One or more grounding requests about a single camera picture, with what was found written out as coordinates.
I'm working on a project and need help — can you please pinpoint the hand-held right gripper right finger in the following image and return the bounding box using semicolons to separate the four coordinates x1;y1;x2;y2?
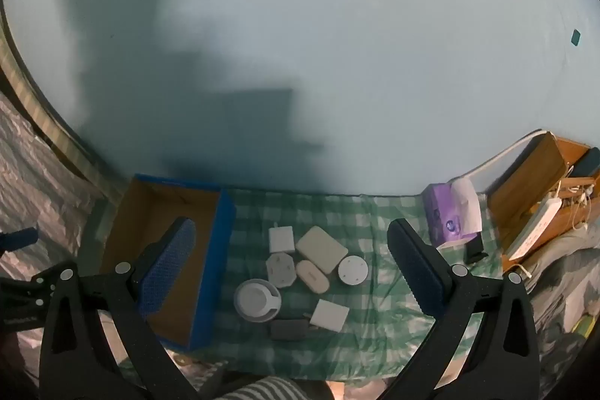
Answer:
387;218;541;400

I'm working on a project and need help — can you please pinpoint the dark grey plug charger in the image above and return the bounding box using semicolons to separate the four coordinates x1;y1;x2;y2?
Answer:
268;318;310;341

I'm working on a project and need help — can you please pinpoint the purple tissue pack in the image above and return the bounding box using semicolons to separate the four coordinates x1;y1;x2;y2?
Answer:
422;182;483;248

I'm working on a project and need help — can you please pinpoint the white tissue sheet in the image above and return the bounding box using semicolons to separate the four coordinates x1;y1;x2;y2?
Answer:
450;177;483;234

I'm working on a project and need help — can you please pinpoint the dark box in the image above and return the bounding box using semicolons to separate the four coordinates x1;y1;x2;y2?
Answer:
569;147;600;190

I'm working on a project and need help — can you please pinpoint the grey bedding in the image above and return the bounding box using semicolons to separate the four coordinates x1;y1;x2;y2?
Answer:
520;226;600;382

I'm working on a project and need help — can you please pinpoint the beige power bank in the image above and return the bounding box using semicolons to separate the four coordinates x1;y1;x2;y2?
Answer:
295;226;350;275

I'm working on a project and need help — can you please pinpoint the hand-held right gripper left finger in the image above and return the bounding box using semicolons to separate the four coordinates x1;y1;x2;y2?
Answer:
40;216;200;400

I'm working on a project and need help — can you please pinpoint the green checkered cloth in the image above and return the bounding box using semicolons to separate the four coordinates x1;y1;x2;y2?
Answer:
117;188;498;382

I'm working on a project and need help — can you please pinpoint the white oval case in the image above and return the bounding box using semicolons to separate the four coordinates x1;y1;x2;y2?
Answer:
295;259;331;294

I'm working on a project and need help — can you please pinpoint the striped clothing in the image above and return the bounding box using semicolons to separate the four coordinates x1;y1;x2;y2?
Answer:
206;374;324;400

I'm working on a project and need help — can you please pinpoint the white hexagonal adapter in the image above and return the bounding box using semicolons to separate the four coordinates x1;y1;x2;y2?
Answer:
265;254;297;288

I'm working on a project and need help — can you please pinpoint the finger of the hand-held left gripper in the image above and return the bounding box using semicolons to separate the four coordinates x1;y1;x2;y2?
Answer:
0;228;39;252

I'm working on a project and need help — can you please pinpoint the striped mattress edge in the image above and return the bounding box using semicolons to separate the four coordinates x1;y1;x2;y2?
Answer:
0;20;108;190

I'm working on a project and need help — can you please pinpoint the white power strip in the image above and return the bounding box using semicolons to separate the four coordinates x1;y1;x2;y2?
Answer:
506;198;563;261

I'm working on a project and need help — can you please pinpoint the white charging cable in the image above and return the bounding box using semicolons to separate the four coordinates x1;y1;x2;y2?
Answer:
548;175;600;232

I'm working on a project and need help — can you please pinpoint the white round ring device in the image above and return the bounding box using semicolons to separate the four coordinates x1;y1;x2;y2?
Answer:
233;278;283;324

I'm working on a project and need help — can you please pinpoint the blue-rimmed cardboard box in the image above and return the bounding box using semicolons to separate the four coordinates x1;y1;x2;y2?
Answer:
100;174;236;352

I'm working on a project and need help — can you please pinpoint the white square plug charger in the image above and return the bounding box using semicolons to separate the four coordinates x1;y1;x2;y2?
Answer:
268;222;296;254

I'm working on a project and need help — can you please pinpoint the yellow-green item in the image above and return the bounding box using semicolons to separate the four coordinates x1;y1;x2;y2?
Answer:
572;316;598;337

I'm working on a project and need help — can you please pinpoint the wooden crate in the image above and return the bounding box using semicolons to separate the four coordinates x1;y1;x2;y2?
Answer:
486;133;600;272

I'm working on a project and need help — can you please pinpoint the silver foil sheet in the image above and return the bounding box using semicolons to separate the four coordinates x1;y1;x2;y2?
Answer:
0;93;118;288

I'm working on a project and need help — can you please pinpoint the small black item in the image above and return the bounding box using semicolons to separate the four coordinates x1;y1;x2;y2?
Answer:
465;236;489;266

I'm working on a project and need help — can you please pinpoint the white square adapter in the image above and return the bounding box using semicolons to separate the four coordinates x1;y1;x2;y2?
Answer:
302;298;350;331

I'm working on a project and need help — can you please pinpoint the small round puck device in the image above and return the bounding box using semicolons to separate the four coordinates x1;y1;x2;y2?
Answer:
337;255;367;287

